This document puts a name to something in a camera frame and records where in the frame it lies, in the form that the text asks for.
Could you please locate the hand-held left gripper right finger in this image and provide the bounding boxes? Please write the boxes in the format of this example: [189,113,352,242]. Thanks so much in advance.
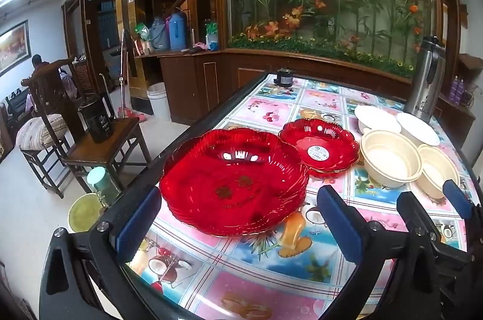
[317,185,442,320]

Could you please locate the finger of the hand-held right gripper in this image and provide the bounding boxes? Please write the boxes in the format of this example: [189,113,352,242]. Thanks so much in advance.
[443,180,483,253]
[396,192,440,264]

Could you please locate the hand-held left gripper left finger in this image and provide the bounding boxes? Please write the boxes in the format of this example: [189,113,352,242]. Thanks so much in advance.
[38,186,163,320]

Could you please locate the small cream bowl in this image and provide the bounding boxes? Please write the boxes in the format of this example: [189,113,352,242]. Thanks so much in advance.
[416,144,460,200]

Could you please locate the large cream bowl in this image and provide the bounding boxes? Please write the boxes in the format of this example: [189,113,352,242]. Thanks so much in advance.
[360,129,424,189]

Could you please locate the small red plate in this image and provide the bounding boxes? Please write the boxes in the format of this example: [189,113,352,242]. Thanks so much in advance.
[278,118,360,177]

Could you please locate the large red plate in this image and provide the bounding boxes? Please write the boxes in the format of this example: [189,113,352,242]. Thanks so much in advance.
[158,129,311,238]

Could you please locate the mint cup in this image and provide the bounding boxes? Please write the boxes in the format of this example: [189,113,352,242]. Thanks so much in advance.
[86,166,114,200]

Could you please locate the green plate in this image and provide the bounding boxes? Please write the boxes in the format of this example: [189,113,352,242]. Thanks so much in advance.
[68,193,104,233]

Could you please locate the plain wooden chair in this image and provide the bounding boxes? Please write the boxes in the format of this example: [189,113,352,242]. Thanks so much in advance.
[62,73,152,192]

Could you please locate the printed fruit tablecloth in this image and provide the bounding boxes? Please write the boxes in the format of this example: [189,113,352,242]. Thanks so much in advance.
[124,73,480,320]

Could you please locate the pink slippers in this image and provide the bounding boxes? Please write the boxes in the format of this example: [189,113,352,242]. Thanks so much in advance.
[117,107,148,122]

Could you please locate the black tin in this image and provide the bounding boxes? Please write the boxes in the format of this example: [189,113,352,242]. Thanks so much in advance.
[78,97,115,144]

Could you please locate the stainless steel thermos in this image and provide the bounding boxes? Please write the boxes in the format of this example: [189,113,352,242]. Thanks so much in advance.
[404,36,446,124]

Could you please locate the white bucket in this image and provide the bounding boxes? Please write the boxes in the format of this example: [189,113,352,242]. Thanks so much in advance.
[146,82,172,121]

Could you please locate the cushioned wooden chair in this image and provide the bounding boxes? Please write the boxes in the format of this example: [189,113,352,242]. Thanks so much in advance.
[15,56,85,199]

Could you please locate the metal cane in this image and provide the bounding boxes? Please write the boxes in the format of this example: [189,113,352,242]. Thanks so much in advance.
[119,29,131,120]

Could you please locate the small black jar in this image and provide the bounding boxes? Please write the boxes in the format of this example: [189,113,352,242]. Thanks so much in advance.
[273,68,294,87]

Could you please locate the wooden cabinet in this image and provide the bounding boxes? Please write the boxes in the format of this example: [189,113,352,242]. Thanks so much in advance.
[134,48,416,126]

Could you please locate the grey thermos jug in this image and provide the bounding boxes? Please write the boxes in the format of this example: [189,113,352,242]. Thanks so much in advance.
[149,17,170,51]

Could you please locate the blue thermos jug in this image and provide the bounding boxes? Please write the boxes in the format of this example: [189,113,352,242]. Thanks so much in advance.
[168,12,187,51]

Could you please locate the artificial flower display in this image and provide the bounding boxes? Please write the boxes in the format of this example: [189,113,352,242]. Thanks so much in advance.
[224,0,438,79]

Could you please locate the framed wall picture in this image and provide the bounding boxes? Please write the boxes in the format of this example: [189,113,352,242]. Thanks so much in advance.
[0,20,30,77]

